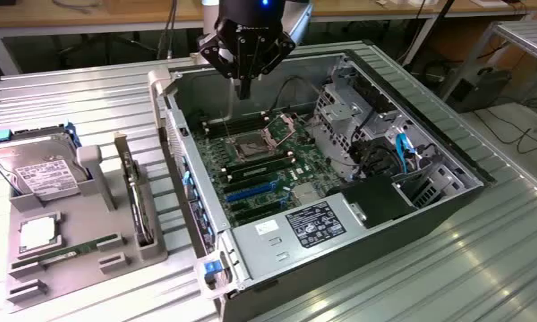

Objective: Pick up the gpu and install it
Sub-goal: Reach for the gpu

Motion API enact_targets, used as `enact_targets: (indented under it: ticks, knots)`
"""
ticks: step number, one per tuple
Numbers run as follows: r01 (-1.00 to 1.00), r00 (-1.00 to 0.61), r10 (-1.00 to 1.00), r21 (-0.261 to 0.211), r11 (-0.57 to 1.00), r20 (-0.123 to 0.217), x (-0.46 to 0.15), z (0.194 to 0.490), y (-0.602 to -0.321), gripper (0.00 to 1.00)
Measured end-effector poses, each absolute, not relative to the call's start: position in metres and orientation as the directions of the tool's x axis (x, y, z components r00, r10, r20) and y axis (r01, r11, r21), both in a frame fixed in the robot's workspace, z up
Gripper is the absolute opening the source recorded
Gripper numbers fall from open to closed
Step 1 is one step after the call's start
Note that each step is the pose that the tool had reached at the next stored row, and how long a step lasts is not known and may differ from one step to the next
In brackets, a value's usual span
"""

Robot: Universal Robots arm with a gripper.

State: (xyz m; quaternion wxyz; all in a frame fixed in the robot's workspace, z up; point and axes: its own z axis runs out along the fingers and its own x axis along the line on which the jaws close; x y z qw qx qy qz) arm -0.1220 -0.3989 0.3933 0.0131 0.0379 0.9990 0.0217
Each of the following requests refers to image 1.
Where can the green RAM stick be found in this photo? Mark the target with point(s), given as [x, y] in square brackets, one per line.
[90, 246]

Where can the blue case latch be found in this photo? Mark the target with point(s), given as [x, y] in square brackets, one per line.
[212, 268]

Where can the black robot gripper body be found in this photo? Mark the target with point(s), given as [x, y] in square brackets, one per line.
[251, 40]

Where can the silver chipset heatsink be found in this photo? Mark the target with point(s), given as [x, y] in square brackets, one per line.
[308, 194]

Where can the metal socket cover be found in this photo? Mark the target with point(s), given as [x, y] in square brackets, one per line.
[280, 131]

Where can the black office chair base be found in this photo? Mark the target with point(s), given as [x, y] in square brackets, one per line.
[103, 42]

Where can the open black PC case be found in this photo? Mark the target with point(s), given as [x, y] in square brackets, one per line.
[386, 241]

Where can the blue expansion slot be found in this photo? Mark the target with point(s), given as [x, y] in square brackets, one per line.
[251, 192]

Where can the wooden desk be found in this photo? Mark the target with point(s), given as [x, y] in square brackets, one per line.
[116, 18]

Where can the black plastic shroud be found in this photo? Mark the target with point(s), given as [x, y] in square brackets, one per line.
[376, 201]

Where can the grey parts rack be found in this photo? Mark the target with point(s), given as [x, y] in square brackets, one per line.
[80, 268]

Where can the silver CPU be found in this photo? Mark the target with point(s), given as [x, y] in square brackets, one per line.
[38, 234]

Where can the silver hard disk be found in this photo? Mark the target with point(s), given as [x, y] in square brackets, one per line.
[36, 167]

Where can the green motherboard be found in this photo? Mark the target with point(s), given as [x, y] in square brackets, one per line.
[304, 167]

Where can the CPU socket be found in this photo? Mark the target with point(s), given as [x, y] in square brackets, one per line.
[251, 147]

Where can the metal drive cage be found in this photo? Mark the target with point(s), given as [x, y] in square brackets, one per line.
[340, 117]

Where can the black graphics card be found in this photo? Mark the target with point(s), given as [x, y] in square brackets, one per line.
[136, 194]

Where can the grey case corner clamp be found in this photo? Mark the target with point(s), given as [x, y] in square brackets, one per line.
[159, 80]

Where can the grey case clamp with latch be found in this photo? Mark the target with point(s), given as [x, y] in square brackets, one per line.
[215, 288]

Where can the silver power supply unit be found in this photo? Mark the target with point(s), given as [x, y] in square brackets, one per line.
[268, 248]

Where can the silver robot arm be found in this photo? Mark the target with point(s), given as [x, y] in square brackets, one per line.
[302, 20]

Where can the installed RAM stick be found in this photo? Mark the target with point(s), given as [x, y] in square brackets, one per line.
[259, 169]

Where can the metal slat shelf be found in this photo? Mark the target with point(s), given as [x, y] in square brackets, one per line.
[528, 37]

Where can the black box on floor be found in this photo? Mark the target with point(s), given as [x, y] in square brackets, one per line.
[483, 90]

